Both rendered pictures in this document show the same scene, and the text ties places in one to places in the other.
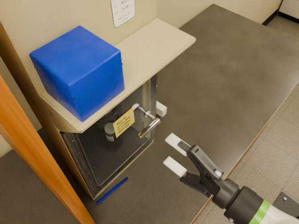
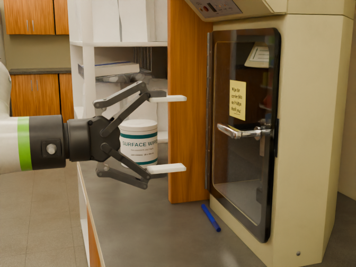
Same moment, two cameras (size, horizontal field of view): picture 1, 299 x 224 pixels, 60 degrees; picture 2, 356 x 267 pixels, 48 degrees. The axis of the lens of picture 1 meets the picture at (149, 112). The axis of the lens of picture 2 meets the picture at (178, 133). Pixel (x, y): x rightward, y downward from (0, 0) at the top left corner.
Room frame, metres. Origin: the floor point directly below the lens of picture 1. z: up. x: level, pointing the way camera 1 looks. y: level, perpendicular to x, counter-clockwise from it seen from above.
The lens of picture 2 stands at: (0.74, -0.70, 1.37)
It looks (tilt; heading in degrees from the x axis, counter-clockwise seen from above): 13 degrees down; 121
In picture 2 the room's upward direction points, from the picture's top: straight up
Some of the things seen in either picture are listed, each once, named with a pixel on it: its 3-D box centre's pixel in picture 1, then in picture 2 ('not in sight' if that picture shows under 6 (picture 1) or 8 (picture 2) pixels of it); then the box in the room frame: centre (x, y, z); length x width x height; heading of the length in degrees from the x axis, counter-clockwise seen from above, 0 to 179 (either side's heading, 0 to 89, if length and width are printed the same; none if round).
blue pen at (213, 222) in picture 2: (112, 190); (210, 216); (0.34, 0.13, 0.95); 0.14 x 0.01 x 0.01; 132
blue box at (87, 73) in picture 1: (81, 73); not in sight; (0.31, 0.11, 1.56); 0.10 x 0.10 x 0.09; 48
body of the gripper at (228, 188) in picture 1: (216, 186); (93, 139); (0.25, -0.18, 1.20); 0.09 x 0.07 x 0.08; 48
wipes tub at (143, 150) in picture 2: not in sight; (139, 143); (-0.08, 0.41, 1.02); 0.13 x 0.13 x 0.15
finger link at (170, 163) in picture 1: (174, 166); (166, 168); (0.34, -0.08, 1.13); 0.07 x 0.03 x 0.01; 48
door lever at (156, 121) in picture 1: (145, 124); (237, 130); (0.45, 0.01, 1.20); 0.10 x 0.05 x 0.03; 137
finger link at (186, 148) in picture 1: (187, 146); (151, 89); (0.32, -0.10, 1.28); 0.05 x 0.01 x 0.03; 48
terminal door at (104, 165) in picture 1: (122, 135); (235, 126); (0.41, 0.08, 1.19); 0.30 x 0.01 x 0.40; 137
